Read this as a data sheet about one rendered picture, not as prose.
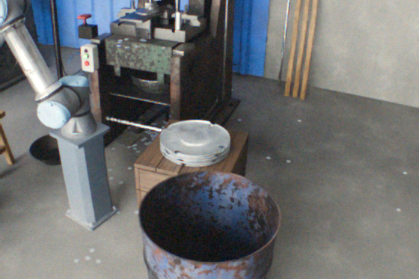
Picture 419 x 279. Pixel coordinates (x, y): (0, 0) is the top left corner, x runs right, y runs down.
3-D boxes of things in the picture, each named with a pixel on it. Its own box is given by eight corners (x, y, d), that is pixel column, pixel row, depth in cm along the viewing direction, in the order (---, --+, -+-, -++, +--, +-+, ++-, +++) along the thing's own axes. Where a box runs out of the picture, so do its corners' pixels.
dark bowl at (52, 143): (60, 176, 212) (58, 165, 209) (21, 162, 221) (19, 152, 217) (91, 149, 237) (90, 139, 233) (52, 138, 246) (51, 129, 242)
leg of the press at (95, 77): (103, 150, 237) (91, -6, 194) (87, 146, 240) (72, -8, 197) (170, 90, 313) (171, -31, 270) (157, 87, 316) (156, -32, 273)
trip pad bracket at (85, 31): (93, 60, 218) (91, 25, 209) (79, 57, 221) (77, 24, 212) (99, 57, 223) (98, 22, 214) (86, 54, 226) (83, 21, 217)
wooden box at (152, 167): (221, 247, 172) (226, 182, 156) (139, 227, 182) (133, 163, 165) (243, 193, 206) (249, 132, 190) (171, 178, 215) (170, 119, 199)
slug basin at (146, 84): (173, 102, 223) (173, 85, 218) (119, 92, 233) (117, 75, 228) (197, 80, 251) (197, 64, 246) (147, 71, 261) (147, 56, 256)
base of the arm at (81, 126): (78, 142, 158) (74, 120, 153) (54, 131, 165) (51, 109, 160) (104, 127, 169) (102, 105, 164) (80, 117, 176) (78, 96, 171)
